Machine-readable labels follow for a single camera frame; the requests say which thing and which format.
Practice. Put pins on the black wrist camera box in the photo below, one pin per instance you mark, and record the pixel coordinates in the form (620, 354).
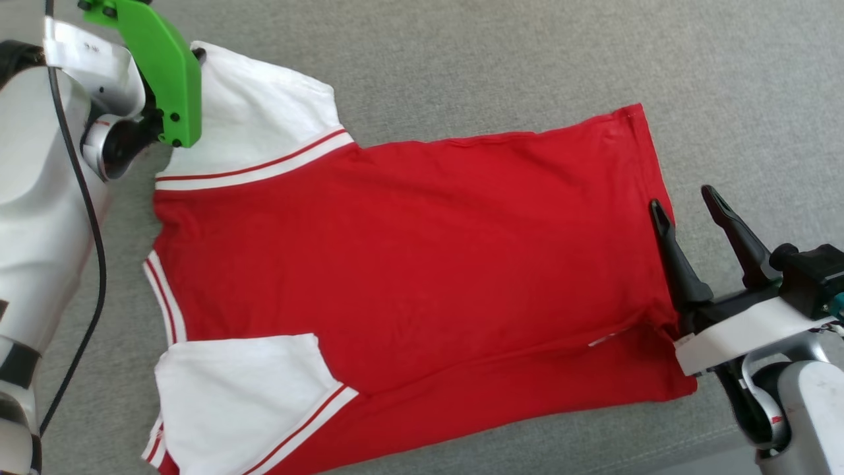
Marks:
(814, 277)

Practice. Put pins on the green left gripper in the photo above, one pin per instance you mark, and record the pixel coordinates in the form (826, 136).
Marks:
(168, 72)

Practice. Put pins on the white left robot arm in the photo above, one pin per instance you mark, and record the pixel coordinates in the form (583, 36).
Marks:
(33, 198)

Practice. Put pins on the grey fabric sofa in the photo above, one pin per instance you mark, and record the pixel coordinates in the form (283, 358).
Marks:
(494, 59)

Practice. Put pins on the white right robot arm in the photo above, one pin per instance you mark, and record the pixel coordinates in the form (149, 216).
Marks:
(808, 409)

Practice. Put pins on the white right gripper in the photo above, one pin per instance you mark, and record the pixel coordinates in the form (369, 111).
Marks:
(745, 333)

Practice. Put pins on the red and white jersey shirt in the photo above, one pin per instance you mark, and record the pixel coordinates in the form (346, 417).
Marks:
(409, 264)

